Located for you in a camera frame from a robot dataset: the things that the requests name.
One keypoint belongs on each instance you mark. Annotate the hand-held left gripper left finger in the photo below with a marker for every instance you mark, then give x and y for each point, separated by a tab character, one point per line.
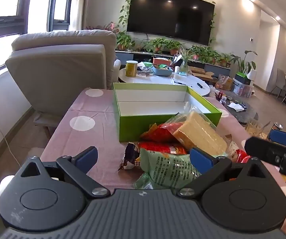
87	158

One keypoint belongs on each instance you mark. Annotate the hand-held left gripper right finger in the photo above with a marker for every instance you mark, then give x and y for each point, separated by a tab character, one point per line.
200	159

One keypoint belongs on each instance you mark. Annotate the yellow wafer packet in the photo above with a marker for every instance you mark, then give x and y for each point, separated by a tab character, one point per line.
200	132

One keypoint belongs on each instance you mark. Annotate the clear bread packet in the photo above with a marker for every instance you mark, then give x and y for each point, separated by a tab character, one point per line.
232	145

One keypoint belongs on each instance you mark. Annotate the dark chocolate snack packet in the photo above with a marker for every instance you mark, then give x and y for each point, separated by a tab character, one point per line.
130	156

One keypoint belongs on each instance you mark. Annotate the red yellow striped snack packet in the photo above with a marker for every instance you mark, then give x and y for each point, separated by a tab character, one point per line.
160	133

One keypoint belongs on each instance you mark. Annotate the green yellow bean snack packet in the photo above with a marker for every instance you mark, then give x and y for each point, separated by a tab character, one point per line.
145	183

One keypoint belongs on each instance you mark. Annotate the green cardboard box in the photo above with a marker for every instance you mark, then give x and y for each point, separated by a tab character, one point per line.
138	127

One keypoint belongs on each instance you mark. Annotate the metal drink can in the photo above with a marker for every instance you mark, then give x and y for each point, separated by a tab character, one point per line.
277	126

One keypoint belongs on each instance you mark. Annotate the pink polka dot tablecloth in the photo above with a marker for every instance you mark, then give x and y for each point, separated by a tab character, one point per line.
93	139

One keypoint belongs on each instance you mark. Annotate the clear plastic bag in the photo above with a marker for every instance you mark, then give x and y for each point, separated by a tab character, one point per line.
256	129

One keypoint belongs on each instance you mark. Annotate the red plastic bag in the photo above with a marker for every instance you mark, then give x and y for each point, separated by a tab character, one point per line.
243	158

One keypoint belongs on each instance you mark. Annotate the dark round marble table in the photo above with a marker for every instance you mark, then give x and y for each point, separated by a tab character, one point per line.
247	114

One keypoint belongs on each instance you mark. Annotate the white tissue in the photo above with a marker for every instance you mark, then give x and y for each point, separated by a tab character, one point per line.
236	107

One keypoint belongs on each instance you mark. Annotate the small dark bottle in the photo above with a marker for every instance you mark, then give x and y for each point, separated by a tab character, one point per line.
222	99

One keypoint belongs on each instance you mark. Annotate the storage bin with green lid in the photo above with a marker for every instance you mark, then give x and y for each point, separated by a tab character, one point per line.
242	84

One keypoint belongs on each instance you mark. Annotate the black marker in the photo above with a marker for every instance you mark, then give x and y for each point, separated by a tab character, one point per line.
200	86

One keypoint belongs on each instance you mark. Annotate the orange plastic bag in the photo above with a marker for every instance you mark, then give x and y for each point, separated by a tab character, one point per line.
224	82

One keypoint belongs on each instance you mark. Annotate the black pen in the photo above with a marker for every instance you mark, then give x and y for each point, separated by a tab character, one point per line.
179	82

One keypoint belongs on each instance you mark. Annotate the open cardboard box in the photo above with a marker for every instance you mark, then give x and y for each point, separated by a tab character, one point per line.
205	74

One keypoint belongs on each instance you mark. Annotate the large leaf plant white pot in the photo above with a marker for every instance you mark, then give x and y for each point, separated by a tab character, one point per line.
243	62

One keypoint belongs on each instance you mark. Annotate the teal tissue pack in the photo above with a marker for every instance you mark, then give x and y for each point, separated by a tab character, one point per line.
183	73

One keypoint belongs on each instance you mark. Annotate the round white table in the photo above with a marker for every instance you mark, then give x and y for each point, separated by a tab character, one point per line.
158	79

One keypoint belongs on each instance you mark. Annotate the beige armchair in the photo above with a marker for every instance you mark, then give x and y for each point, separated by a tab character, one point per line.
58	72

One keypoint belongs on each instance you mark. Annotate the grey television console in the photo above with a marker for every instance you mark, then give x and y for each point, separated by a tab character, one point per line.
212	67

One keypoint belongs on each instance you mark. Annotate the white cup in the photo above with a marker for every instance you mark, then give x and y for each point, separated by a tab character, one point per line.
176	69

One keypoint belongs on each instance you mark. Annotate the glass vase with green plant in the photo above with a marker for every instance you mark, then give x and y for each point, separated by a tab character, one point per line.
183	66

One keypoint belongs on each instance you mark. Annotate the blue plastic basin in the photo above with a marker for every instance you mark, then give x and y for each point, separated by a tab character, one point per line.
161	72

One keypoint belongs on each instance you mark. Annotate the yellow can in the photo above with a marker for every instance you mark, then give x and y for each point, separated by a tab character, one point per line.
131	69

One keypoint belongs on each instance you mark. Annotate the red tissue box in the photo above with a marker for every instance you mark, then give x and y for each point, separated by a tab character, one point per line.
161	61

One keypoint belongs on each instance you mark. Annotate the green lidded bowl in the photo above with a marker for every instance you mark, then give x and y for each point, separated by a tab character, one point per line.
148	64

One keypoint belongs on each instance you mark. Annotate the row of potted plants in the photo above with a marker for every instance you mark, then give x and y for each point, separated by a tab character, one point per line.
158	44

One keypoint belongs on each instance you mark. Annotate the red flower plant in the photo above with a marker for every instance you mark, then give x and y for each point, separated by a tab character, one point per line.
108	27

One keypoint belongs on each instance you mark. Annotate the beige curtain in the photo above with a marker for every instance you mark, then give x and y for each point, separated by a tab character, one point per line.
79	5

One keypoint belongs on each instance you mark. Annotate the dark framed window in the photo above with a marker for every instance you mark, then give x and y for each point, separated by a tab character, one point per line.
3	22

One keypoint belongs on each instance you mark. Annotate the wall television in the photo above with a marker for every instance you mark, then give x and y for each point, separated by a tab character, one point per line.
170	15

